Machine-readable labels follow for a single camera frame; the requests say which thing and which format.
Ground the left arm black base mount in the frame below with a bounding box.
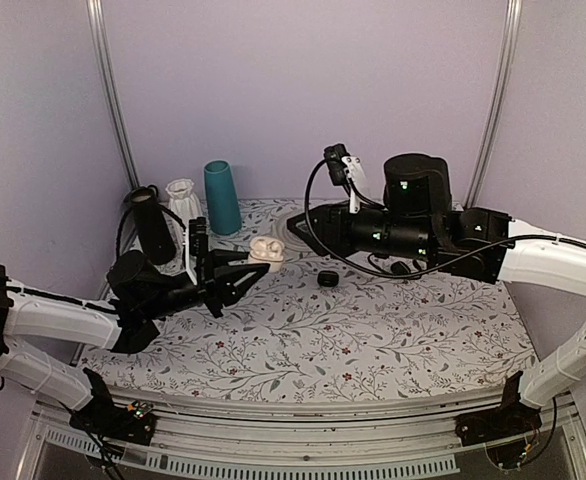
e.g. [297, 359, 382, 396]
[69, 368, 157, 446]

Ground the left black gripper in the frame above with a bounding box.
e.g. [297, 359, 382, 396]
[143, 249, 268, 321]

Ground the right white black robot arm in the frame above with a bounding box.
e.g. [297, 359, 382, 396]
[287, 145, 586, 436]

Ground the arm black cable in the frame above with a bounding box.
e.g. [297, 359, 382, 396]
[114, 203, 189, 271]
[304, 159, 586, 279]

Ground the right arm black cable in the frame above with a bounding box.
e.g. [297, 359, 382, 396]
[304, 159, 586, 279]

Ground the aluminium frame post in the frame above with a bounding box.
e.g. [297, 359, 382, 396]
[86, 0, 140, 189]
[463, 0, 523, 208]

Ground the right aluminium frame post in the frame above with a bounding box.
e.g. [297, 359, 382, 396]
[463, 0, 523, 208]

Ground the teal plastic cup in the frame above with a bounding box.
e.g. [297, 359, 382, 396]
[204, 159, 242, 235]

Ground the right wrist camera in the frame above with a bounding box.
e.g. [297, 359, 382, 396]
[324, 143, 368, 214]

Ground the black cylindrical cup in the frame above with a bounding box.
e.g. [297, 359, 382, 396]
[125, 185, 177, 265]

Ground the floral patterned table mat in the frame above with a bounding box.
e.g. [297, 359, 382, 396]
[79, 198, 538, 404]

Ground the left aluminium frame post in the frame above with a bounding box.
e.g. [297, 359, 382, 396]
[86, 0, 140, 189]

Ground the aluminium front rail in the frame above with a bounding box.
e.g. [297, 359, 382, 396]
[15, 387, 586, 479]

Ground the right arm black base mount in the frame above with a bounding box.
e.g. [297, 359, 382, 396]
[455, 371, 542, 446]

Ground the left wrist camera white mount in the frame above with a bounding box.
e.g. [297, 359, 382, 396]
[182, 216, 208, 285]

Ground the white ribbed vase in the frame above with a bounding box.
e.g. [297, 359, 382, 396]
[165, 179, 203, 226]

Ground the white earbuds charging case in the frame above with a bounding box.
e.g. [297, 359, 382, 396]
[247, 236, 285, 273]

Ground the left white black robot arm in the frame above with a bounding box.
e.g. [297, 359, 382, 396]
[0, 250, 270, 434]

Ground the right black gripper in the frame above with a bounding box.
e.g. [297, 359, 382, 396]
[287, 199, 436, 261]

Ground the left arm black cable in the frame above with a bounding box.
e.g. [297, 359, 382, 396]
[114, 203, 189, 271]

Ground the black wireless earbud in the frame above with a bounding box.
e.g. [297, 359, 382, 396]
[317, 270, 339, 288]

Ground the translucent round plate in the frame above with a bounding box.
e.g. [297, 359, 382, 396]
[271, 212, 312, 254]

